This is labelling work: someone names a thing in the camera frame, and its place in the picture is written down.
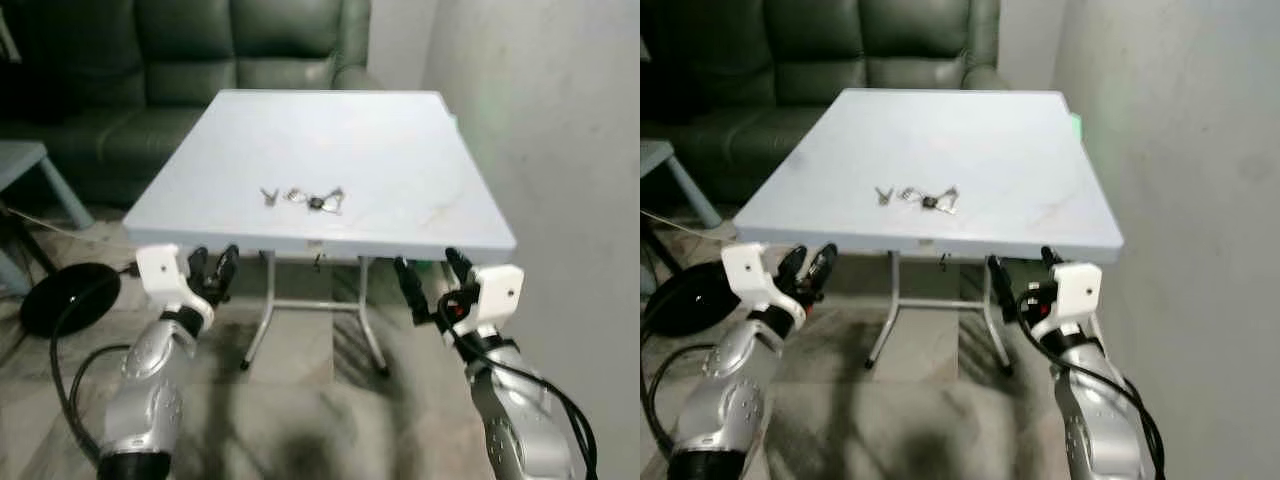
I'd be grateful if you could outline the black round stand base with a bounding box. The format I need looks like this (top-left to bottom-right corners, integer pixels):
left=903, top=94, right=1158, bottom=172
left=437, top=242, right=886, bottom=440
left=643, top=261, right=743, bottom=338
left=19, top=262, right=122, bottom=339

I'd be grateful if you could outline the white folding table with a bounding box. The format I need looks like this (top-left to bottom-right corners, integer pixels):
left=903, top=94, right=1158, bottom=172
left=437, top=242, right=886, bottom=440
left=122, top=89, right=518, bottom=378
left=733, top=87, right=1126, bottom=378

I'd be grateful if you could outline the small grey side table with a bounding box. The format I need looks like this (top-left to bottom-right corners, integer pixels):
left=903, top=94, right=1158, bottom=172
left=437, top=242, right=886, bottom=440
left=0, top=140, right=96, bottom=297
left=640, top=139, right=723, bottom=230

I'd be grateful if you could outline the dark green leather sofa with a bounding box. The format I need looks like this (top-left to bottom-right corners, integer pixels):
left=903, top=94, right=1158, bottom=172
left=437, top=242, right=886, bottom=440
left=0, top=0, right=383, bottom=208
left=640, top=0, right=1011, bottom=206

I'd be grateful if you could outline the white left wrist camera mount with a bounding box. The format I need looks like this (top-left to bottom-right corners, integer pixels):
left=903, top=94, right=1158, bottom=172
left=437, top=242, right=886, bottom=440
left=135, top=243, right=216, bottom=331
left=720, top=242, right=806, bottom=327

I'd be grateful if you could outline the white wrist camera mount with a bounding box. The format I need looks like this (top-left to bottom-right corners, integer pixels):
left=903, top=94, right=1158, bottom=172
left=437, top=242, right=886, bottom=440
left=720, top=242, right=806, bottom=327
left=135, top=243, right=216, bottom=331
left=440, top=264, right=525, bottom=333
left=1030, top=262, right=1103, bottom=343

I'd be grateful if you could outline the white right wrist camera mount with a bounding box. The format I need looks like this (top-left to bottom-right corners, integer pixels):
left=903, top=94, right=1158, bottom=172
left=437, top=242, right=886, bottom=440
left=440, top=264, right=525, bottom=333
left=1030, top=262, right=1103, bottom=343

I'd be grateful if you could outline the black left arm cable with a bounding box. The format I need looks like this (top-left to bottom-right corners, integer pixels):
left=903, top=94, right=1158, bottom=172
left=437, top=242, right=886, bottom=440
left=48, top=265, right=141, bottom=469
left=640, top=285, right=723, bottom=463

